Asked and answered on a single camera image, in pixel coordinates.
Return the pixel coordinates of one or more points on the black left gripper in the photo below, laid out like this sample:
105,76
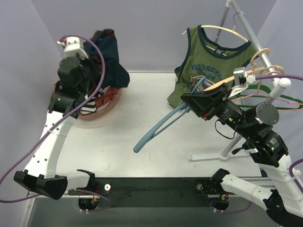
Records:
89,68

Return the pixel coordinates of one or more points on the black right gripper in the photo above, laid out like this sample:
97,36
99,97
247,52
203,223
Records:
210,107

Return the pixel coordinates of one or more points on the navy blue garment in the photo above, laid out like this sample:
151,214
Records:
115,74

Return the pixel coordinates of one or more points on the rust red tank top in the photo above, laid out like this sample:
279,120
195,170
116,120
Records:
106,97

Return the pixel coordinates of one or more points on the black white striped tank top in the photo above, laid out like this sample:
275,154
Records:
90,106

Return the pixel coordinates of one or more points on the olive green garment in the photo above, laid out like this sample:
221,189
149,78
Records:
207,59

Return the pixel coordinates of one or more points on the pink wire hanger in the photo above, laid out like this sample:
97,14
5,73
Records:
281,83

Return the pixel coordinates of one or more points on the teal blue hanger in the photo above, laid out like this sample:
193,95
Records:
161,126

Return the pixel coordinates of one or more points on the beige wooden hanger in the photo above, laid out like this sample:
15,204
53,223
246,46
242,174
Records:
253,71

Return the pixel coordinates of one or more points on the green plastic hanger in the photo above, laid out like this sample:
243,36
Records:
262,91

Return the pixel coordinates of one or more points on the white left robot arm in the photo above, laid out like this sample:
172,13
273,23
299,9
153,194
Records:
77,79

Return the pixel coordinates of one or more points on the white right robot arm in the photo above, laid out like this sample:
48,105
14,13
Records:
284,203

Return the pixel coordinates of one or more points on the pink translucent plastic basket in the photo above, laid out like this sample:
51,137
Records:
64,99

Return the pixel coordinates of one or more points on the metal clothes rack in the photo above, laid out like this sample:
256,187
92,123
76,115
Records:
226,154

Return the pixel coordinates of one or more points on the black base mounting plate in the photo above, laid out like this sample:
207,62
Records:
157,192

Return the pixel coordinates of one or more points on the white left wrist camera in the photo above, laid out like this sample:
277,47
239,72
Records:
73,47

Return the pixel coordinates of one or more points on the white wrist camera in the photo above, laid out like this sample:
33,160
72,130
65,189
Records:
242,80
73,47

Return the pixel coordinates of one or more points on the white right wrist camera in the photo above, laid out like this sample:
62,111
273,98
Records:
242,80

